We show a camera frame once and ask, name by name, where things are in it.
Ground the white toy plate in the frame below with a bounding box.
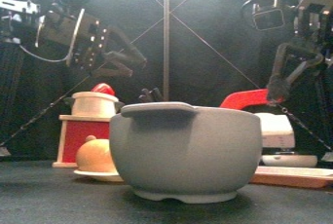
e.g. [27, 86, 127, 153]
[71, 168, 126, 183]

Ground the round wooden toy bread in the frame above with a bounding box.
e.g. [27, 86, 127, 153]
[73, 134, 119, 174]

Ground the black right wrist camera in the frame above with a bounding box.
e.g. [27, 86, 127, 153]
[239, 0, 298, 32]

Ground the black toy utensil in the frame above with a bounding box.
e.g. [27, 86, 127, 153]
[136, 87, 167, 103]

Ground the vertical metal frame pole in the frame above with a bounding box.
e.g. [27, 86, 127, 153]
[162, 0, 171, 103]

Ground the red wooden toy box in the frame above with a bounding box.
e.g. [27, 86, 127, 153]
[51, 114, 114, 169]

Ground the grey toy pot with handles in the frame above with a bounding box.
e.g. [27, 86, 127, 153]
[108, 100, 265, 205]

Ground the grey cable on left arm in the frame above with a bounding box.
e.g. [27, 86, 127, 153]
[17, 43, 72, 64]

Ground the small white dish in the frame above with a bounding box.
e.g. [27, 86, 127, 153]
[261, 153, 319, 168]

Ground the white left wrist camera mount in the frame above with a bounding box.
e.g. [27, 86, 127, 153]
[0, 0, 41, 19]

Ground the red and white toy iron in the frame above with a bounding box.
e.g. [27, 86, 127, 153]
[218, 88, 298, 155]

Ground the wooden board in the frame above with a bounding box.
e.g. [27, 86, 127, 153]
[250, 165, 333, 190]

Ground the white toy pot red knob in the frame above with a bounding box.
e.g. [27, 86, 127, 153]
[63, 82, 126, 119]

